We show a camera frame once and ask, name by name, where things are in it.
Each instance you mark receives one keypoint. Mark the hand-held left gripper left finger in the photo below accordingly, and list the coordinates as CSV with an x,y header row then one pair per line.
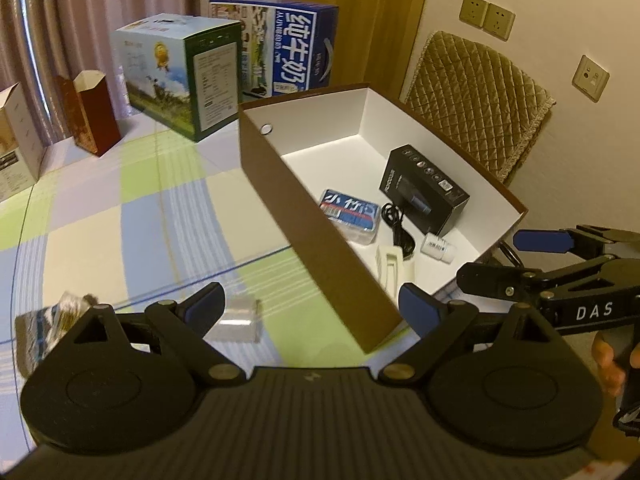
x,y
205,304

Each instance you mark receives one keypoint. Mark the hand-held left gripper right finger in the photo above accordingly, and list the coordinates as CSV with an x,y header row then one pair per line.
x,y
419,309

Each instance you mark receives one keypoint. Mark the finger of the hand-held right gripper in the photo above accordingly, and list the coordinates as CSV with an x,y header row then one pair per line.
x,y
495,281
542,241

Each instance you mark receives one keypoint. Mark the clear plastic container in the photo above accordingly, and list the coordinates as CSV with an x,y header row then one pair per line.
x,y
237,322

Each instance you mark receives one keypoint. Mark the white hair clip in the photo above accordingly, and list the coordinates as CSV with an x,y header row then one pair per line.
x,y
392,265

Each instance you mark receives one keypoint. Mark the small white bottle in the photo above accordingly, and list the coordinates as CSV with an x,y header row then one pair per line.
x,y
437,247

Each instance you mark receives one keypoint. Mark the blue label floss pick box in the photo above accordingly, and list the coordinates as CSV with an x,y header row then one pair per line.
x,y
350,215

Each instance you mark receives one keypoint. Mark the black product box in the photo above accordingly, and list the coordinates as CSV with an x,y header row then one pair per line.
x,y
430,180

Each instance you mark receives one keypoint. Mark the brown cardboard box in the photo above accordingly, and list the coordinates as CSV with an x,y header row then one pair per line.
x,y
310,240

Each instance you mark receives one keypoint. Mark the clear cotton swab pack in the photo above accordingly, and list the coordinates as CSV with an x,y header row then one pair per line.
x,y
50,327

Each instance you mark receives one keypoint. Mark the person's right hand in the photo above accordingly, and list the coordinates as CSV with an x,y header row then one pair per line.
x,y
609,365

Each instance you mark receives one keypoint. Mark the plaid tablecloth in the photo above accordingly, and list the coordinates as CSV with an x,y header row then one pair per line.
x,y
150,240

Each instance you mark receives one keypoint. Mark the chair with quilted cover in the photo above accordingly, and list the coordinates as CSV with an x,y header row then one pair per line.
x,y
480,105

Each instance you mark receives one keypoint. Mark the dark red paper box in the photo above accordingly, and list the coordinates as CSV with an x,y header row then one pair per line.
x,y
92,115

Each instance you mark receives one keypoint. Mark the green milk carton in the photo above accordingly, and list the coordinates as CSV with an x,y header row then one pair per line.
x,y
160,80

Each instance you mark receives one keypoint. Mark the white product box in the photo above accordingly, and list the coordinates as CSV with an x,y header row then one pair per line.
x,y
17,150

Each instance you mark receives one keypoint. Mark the blue milk carton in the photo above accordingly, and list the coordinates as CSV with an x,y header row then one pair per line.
x,y
295,55

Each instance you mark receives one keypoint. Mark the beige curtain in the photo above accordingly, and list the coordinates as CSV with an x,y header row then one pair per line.
x,y
75,20

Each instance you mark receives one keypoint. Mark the single wall socket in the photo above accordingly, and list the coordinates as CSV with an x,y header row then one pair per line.
x,y
591,77

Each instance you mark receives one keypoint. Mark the double wall socket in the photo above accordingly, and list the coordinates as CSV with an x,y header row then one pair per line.
x,y
487,15

